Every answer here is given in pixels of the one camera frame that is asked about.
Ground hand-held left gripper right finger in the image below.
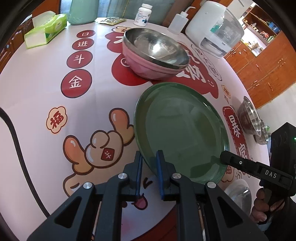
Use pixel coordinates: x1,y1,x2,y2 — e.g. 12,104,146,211
156,150,270,241

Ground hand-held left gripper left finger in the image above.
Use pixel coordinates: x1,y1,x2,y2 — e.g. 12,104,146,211
26,151,143,241

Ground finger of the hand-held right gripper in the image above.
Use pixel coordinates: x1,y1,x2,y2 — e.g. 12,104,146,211
220,151,293,189

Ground small steel bowl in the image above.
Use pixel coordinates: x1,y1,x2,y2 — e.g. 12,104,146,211
254,119,271,146

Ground large steel bowl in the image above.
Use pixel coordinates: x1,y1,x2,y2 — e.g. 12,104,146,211
238,96,263,139

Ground green plate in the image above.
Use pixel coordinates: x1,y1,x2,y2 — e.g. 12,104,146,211
134,82,230,184

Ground pink steel-lined bowl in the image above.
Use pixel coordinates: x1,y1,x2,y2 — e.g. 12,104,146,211
122,28,190,70
122,43,185,80

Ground person's right hand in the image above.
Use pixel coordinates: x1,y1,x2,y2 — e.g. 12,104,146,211
252,188,287,223

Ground wooden storage cabinet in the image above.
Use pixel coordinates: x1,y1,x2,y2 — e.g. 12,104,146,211
225,0,296,109

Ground white bottle sterilizer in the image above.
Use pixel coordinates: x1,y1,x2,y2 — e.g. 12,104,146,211
185,1,244,58

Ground clear squeeze bottle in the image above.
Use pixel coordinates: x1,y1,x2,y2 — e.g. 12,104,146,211
168,6,197,35

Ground blister pack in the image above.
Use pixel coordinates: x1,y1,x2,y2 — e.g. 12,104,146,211
97,17,126,25

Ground white pill bottle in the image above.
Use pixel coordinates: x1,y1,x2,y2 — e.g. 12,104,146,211
134,3,153,26

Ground green tissue box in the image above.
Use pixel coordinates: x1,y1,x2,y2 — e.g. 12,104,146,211
24,13,67,49

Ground mint green canister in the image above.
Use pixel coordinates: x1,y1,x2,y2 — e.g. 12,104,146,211
68,0,99,25

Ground black cable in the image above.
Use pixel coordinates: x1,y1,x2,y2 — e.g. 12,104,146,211
0,107,50,217

